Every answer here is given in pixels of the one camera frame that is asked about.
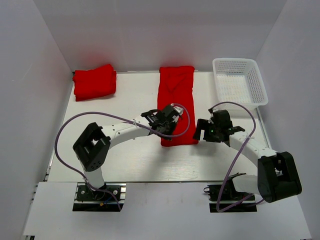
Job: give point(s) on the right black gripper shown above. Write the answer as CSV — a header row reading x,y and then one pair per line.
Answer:
x,y
202,124

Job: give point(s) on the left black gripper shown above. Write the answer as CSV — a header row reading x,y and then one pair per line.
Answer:
x,y
173,126

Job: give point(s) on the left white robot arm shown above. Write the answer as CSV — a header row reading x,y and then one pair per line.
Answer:
x,y
92,147

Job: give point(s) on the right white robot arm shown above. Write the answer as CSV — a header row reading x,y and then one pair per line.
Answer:
x,y
277,177

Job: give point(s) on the folded red t shirt stack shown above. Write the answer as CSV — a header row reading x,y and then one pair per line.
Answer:
x,y
94,83

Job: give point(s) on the white plastic basket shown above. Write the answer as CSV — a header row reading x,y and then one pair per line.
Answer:
x,y
238,80

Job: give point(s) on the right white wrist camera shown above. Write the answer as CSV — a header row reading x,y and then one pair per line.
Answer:
x,y
211,118

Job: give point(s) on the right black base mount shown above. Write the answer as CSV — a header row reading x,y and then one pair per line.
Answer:
x,y
229,196

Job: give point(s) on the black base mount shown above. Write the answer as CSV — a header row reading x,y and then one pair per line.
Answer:
x,y
87,200
229,196

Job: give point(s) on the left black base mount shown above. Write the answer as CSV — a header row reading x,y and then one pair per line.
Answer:
x,y
87,200

